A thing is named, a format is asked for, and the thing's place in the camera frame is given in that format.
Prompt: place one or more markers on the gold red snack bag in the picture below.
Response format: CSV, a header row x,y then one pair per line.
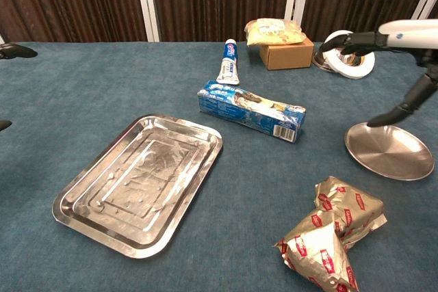
x,y
356,206

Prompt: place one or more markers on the round steel plate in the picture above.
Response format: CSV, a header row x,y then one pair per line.
x,y
386,152

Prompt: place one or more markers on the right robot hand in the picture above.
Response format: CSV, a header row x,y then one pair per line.
x,y
410,33

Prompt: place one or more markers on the blue table cloth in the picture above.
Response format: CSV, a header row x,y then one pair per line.
x,y
68,100

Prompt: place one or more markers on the white tape roll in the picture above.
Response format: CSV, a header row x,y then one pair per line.
x,y
357,69

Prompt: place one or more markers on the white blue toothpaste tube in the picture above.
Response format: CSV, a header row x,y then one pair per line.
x,y
228,63

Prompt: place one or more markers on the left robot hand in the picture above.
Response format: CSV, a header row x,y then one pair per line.
x,y
15,51

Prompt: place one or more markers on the small steel bowl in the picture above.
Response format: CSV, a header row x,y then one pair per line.
x,y
320,61

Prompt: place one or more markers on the small cardboard box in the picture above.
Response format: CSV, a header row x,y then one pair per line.
x,y
285,56

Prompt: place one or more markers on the blue cookie package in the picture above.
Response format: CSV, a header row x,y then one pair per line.
x,y
239,107

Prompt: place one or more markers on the yellow snack bag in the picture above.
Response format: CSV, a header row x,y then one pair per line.
x,y
273,32

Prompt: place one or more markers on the rectangular steel tray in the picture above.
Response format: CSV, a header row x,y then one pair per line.
x,y
137,186

